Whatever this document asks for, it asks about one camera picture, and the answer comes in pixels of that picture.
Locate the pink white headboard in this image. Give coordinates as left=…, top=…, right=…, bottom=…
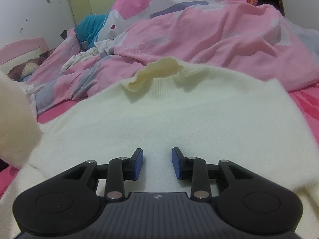
left=0, top=37, right=48, bottom=74

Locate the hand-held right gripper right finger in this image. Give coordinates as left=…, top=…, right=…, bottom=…
left=172, top=147, right=252, bottom=201

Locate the pale green wardrobe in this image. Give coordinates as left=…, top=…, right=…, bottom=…
left=67, top=0, right=140, bottom=28

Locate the pink floral bed sheet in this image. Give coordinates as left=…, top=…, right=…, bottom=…
left=0, top=80, right=319, bottom=197

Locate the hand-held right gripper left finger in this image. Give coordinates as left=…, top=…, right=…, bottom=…
left=62, top=148, right=144, bottom=201

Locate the white sweater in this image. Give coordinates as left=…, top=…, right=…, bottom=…
left=0, top=57, right=319, bottom=229

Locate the teal cloth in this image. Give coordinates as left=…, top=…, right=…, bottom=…
left=74, top=14, right=110, bottom=49

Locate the pink patterned duvet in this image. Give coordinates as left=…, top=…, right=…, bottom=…
left=26, top=0, right=319, bottom=116

